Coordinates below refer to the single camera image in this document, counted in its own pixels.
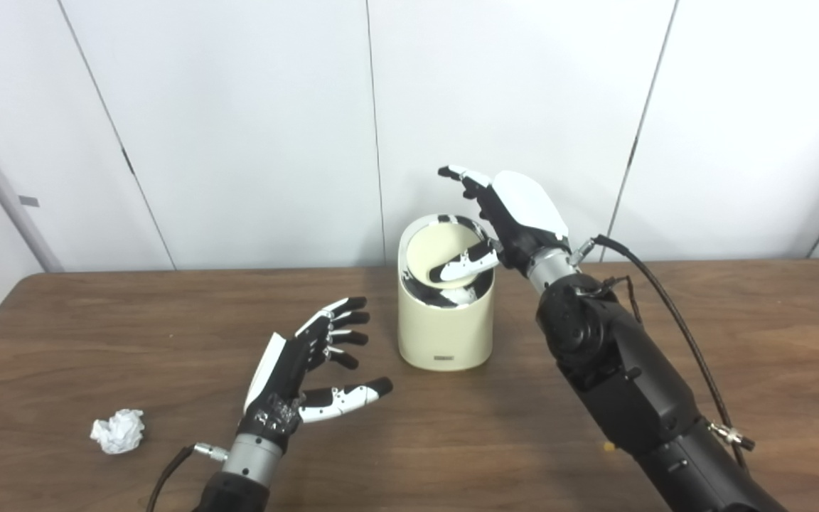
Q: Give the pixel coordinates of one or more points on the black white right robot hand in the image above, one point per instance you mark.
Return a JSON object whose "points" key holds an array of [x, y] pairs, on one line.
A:
{"points": [[523, 213]]}

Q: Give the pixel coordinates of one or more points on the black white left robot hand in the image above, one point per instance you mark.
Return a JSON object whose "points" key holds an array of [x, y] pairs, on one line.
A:
{"points": [[278, 384]]}

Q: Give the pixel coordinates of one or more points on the cream round bin lid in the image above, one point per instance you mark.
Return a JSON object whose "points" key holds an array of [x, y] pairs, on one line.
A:
{"points": [[427, 249]]}

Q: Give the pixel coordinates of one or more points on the cream-colored bin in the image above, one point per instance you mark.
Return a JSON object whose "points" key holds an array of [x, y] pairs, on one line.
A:
{"points": [[445, 334]]}

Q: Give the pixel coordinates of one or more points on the white paper ball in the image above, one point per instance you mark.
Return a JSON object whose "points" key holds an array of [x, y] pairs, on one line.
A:
{"points": [[118, 431]]}

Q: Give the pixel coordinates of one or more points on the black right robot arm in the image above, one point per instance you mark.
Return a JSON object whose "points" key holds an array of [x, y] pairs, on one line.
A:
{"points": [[616, 370]]}

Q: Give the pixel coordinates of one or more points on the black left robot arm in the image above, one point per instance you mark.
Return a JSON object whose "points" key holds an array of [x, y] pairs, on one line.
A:
{"points": [[249, 459]]}

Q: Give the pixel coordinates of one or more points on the black bin liner bag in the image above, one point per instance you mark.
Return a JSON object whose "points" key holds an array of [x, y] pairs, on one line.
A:
{"points": [[424, 295]]}

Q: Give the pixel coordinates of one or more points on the grey tape piece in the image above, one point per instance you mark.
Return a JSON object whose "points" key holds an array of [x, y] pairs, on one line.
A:
{"points": [[28, 201]]}

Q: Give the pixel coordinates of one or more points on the black wall panel clip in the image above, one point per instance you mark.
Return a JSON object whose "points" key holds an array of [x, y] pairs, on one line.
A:
{"points": [[127, 161]]}

